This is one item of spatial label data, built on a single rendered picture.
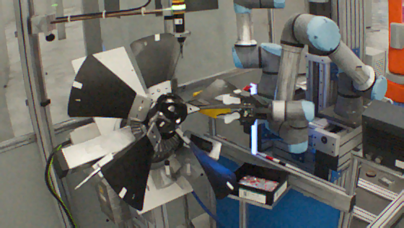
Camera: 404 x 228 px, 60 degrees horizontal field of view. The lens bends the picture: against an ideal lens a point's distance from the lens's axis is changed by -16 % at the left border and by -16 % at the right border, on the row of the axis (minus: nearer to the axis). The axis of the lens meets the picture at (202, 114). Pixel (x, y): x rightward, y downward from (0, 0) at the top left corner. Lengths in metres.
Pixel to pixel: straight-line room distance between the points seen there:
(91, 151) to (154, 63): 0.41
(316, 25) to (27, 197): 1.62
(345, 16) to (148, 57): 0.96
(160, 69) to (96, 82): 0.27
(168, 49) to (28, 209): 1.16
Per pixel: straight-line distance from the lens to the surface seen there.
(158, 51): 1.56
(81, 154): 1.41
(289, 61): 1.50
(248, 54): 2.04
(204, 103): 1.51
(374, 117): 1.31
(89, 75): 1.38
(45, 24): 1.67
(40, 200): 2.16
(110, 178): 1.25
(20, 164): 2.05
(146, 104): 1.42
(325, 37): 1.37
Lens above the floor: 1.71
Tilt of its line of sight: 22 degrees down
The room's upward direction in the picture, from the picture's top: 4 degrees counter-clockwise
